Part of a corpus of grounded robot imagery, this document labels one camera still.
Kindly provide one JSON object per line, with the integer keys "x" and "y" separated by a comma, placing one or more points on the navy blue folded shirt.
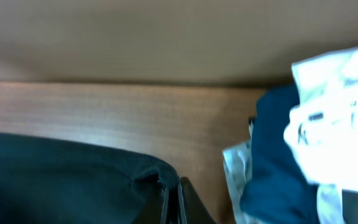
{"x": 277, "y": 191}

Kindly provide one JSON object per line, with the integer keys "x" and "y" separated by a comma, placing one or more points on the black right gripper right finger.
{"x": 191, "y": 209}

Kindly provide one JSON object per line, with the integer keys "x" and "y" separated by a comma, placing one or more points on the white black printed folded shirt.
{"x": 323, "y": 129}

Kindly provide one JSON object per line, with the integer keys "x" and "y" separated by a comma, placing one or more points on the black polo shirt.
{"x": 53, "y": 181}

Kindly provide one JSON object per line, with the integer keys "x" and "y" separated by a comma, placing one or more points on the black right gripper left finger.
{"x": 156, "y": 207}

